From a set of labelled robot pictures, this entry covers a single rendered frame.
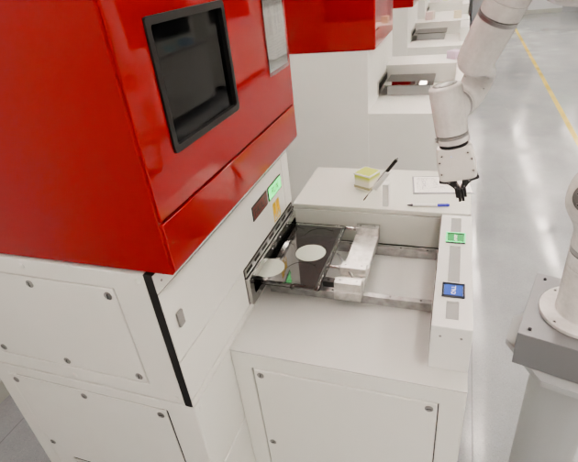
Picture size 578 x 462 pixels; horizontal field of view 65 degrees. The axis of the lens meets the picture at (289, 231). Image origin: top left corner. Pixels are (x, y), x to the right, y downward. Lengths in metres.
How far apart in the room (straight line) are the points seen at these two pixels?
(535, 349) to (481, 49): 0.71
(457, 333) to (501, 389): 1.21
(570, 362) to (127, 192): 1.03
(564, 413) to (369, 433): 0.51
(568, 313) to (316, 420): 0.72
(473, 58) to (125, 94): 0.77
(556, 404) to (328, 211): 0.90
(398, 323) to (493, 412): 0.99
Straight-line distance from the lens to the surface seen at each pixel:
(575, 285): 1.22
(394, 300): 1.38
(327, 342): 1.29
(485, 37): 1.16
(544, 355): 1.26
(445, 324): 1.15
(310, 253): 1.50
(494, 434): 2.19
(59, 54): 0.85
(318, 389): 1.31
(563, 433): 1.52
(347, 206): 1.63
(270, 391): 1.39
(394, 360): 1.25
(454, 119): 1.27
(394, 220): 1.63
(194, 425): 1.28
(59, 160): 0.94
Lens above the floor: 1.73
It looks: 30 degrees down
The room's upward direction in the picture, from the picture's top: 7 degrees counter-clockwise
